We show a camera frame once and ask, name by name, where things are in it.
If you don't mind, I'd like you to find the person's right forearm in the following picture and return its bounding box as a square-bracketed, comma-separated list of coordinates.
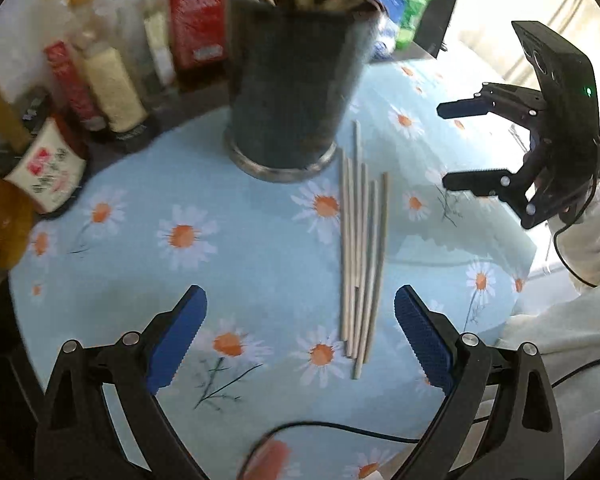
[552, 177, 600, 286]

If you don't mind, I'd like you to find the black-cap bottle red label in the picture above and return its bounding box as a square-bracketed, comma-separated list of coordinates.
[42, 40, 106, 133]

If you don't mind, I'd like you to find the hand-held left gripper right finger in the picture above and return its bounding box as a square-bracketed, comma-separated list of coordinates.
[394, 284, 566, 480]

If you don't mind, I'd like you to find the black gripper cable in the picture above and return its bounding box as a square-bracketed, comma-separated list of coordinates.
[236, 421, 423, 480]
[552, 172, 600, 288]

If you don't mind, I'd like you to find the dark upright panel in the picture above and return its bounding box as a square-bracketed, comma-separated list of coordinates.
[415, 0, 468, 58]

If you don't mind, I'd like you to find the light-blue daisy tablecloth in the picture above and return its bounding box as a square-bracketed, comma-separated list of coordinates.
[7, 45, 538, 480]

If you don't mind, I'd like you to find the tall clear yellow-cap bottle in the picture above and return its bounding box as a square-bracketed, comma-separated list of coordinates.
[120, 0, 178, 96]

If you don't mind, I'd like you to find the person's white clothing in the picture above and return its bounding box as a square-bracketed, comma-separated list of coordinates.
[497, 287, 600, 480]

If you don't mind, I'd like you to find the soy sauce jug white label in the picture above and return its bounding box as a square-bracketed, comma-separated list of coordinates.
[0, 60, 88, 218]

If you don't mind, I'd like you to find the person's left hand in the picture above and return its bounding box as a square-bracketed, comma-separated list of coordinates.
[242, 439, 292, 480]

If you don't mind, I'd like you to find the clear jug of amber oil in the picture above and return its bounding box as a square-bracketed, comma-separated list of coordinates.
[0, 170, 36, 271]

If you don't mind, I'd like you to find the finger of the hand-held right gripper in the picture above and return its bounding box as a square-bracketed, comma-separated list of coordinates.
[442, 142, 551, 230]
[436, 82, 548, 126]

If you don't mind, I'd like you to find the small yellow-cap bottle cream label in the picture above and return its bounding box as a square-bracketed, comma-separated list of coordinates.
[65, 0, 161, 153]

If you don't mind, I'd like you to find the pile of wooden chopsticks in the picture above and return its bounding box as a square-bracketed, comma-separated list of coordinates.
[337, 120, 391, 380]

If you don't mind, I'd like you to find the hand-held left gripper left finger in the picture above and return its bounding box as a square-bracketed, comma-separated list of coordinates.
[34, 284, 208, 480]

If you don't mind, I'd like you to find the black cylindrical utensil holder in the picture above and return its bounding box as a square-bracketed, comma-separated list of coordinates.
[223, 0, 383, 184]

